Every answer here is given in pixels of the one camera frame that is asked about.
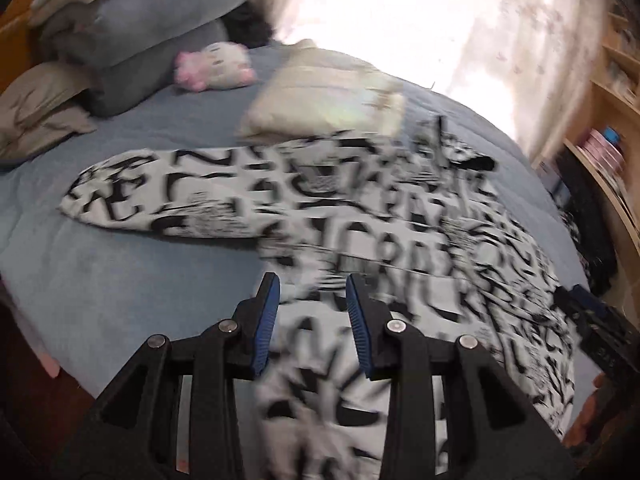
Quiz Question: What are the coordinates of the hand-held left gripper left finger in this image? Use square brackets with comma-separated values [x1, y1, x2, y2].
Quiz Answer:
[50, 272, 281, 480]

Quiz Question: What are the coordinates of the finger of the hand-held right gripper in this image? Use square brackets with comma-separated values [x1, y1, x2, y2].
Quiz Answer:
[554, 284, 610, 323]

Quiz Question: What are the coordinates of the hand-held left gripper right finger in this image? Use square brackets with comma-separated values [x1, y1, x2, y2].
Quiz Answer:
[346, 274, 581, 480]

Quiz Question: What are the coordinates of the black and white printed garment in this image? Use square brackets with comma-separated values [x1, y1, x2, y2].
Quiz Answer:
[57, 115, 577, 480]

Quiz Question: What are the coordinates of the person's right hand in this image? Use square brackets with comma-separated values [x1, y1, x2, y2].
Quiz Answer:
[562, 372, 610, 449]

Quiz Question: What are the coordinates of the dark clothing pile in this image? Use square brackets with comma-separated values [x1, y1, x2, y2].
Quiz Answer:
[554, 150, 620, 292]

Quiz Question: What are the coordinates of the blue bed sheet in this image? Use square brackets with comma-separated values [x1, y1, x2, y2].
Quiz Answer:
[0, 42, 598, 480]

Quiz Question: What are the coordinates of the wooden shelf unit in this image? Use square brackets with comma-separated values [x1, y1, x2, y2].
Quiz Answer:
[534, 5, 640, 282]

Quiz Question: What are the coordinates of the cream folded blanket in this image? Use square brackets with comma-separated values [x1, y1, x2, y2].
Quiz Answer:
[239, 39, 407, 144]

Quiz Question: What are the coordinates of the pink and white plush toy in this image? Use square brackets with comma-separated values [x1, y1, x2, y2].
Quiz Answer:
[172, 41, 259, 94]

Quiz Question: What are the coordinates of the small grey-blue pillow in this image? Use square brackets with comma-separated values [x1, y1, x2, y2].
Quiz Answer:
[87, 20, 232, 119]

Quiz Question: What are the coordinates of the black fluffy cloth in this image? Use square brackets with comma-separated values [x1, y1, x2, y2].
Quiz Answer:
[222, 4, 275, 47]

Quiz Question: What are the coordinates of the white sheer curtain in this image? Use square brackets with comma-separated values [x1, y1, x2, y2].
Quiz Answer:
[260, 0, 612, 162]

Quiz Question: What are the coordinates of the beige pillow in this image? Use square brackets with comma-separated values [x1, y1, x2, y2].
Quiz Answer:
[0, 62, 99, 162]

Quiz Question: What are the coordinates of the large grey-blue pillow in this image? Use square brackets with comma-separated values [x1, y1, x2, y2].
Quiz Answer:
[40, 0, 257, 69]

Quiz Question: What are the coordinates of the wooden headboard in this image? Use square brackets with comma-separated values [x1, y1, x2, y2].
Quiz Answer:
[0, 0, 52, 87]

